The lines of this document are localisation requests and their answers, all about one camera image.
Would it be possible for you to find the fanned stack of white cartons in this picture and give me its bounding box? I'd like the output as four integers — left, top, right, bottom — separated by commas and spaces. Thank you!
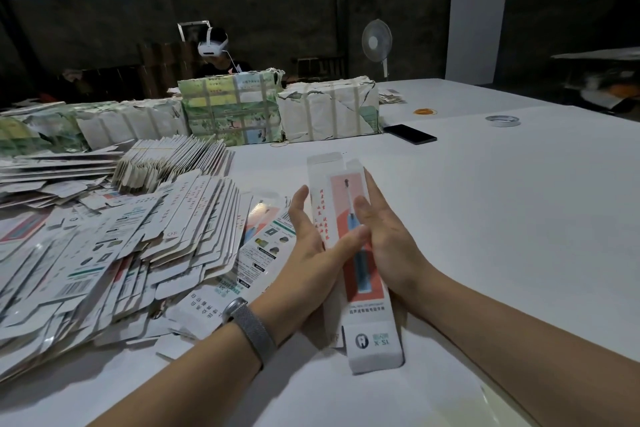
112, 135, 234, 193

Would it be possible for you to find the pile of cartons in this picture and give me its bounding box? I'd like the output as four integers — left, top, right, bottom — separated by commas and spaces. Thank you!
0, 146, 301, 383

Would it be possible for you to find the person's left hand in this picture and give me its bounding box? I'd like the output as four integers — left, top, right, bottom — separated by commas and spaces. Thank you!
250, 184, 371, 343

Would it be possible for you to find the person's right forearm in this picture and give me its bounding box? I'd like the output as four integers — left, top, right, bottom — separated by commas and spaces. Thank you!
405, 266, 640, 427

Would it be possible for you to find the cluttered side table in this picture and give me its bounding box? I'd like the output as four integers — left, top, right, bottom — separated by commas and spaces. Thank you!
552, 46, 640, 117

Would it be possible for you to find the grey band wristwatch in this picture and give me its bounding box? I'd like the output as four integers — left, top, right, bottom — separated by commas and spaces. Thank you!
222, 296, 278, 371

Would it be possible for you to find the white head-mounted camera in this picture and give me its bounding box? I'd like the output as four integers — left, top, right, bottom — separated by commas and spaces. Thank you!
177, 20, 230, 57

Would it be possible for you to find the black smartphone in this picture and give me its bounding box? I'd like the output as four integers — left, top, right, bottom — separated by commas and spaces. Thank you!
383, 123, 438, 145

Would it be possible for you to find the white standing fan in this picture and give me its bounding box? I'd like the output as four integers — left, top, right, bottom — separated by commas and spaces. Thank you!
361, 18, 394, 79

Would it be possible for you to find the white board panel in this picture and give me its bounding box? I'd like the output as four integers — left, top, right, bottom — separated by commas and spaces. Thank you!
445, 0, 511, 87

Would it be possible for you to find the person's right hand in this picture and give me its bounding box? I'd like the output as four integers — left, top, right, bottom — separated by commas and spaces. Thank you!
352, 169, 441, 313

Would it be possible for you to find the toothbrush carton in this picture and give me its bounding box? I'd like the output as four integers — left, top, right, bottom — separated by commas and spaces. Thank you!
306, 151, 406, 375

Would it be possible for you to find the white strapped wrapped bundle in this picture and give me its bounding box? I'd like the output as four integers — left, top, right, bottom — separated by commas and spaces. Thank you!
276, 76, 381, 143

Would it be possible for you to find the row of white wrapped bundles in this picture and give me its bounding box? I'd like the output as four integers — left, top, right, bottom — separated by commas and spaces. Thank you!
0, 98, 189, 155

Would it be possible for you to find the green printed wrapped bundle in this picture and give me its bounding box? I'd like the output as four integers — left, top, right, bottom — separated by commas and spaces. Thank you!
178, 68, 286, 147

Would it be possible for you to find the dark wooden chair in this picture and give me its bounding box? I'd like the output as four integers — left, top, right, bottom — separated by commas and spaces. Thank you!
292, 54, 346, 79

